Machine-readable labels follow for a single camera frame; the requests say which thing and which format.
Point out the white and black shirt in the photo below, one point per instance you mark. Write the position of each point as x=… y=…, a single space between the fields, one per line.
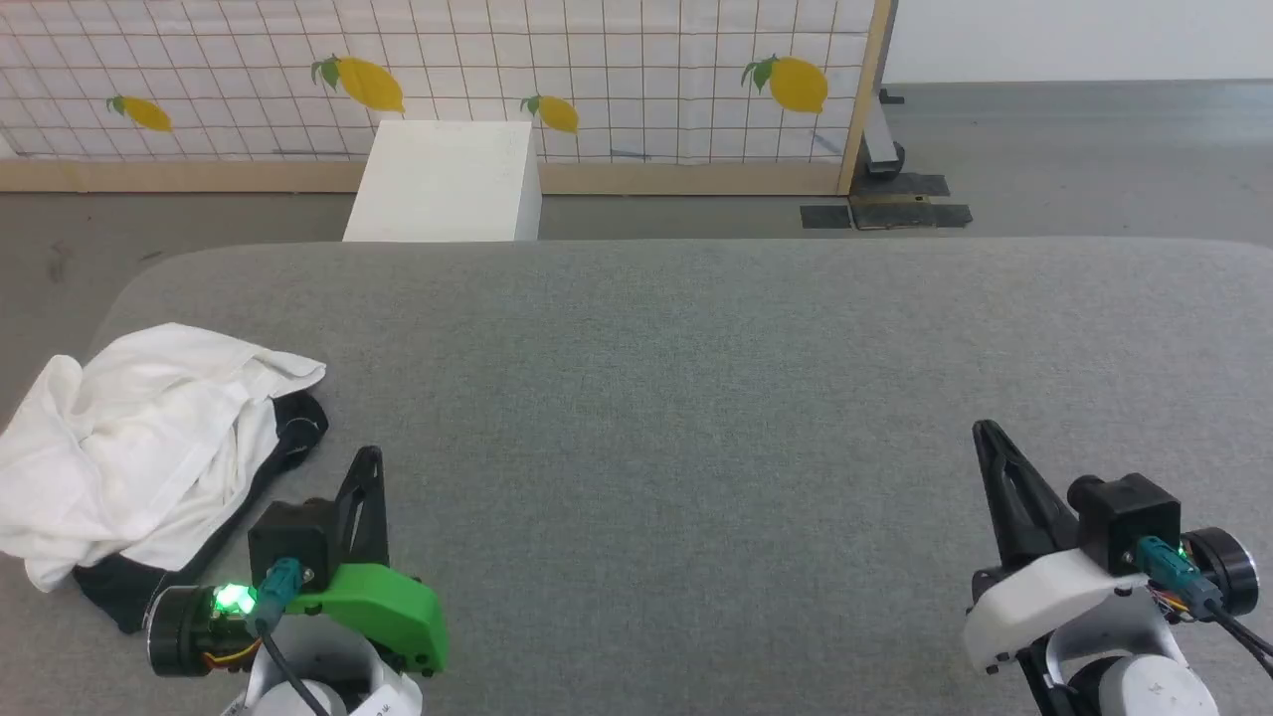
x=129 y=447

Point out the lemon print grid partition panel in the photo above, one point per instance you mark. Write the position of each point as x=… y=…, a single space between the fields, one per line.
x=617 y=89

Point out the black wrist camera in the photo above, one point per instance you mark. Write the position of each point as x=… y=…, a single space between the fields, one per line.
x=290 y=537
x=1129 y=517

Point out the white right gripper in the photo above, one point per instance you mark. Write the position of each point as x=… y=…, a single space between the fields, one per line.
x=1044 y=597

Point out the grey partition support foot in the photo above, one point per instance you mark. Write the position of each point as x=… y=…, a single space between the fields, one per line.
x=883 y=139

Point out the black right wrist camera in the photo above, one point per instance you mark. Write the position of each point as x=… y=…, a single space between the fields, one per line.
x=1129 y=517

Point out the white rectangular box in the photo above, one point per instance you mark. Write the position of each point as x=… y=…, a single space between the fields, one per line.
x=443 y=184

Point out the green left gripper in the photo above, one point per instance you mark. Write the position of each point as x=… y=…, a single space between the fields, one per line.
x=383 y=612

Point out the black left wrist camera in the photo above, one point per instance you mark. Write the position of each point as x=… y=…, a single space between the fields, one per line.
x=290 y=537

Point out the black floor mat patch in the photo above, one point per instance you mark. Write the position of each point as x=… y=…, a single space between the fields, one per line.
x=910 y=184

